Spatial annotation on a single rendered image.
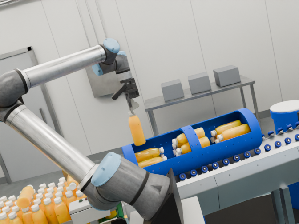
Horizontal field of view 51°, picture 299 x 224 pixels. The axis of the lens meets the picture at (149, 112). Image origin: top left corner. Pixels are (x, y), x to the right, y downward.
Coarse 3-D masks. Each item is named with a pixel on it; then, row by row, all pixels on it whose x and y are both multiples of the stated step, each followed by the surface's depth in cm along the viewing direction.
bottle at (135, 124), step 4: (132, 116) 188; (136, 116) 188; (132, 120) 187; (136, 120) 187; (132, 124) 187; (136, 124) 187; (140, 124) 189; (132, 128) 188; (136, 128) 187; (140, 128) 189; (132, 132) 189; (136, 132) 188; (140, 132) 189; (132, 136) 191; (136, 136) 189; (140, 136) 189; (144, 136) 192; (136, 140) 189; (140, 140) 189; (144, 140) 191; (136, 144) 190; (140, 144) 190
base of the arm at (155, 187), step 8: (152, 176) 124; (160, 176) 125; (144, 184) 120; (152, 184) 120; (160, 184) 121; (168, 184) 122; (144, 192) 119; (152, 192) 119; (160, 192) 119; (136, 200) 120; (144, 200) 119; (152, 200) 118; (160, 200) 118; (136, 208) 123; (144, 208) 119; (152, 208) 118; (144, 216) 121; (152, 216) 119
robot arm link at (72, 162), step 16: (0, 112) 136; (16, 112) 136; (32, 112) 142; (16, 128) 137; (32, 128) 136; (48, 128) 139; (32, 144) 138; (48, 144) 135; (64, 144) 137; (64, 160) 135; (80, 160) 136; (80, 176) 134; (96, 192) 130; (96, 208) 139; (112, 208) 139
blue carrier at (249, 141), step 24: (216, 120) 217; (240, 120) 222; (144, 144) 211; (168, 144) 217; (192, 144) 192; (216, 144) 194; (240, 144) 197; (144, 168) 188; (168, 168) 191; (192, 168) 198
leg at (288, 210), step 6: (282, 192) 216; (288, 192) 216; (282, 198) 219; (288, 198) 217; (282, 204) 222; (288, 204) 218; (288, 210) 218; (288, 216) 219; (288, 222) 221; (294, 222) 221
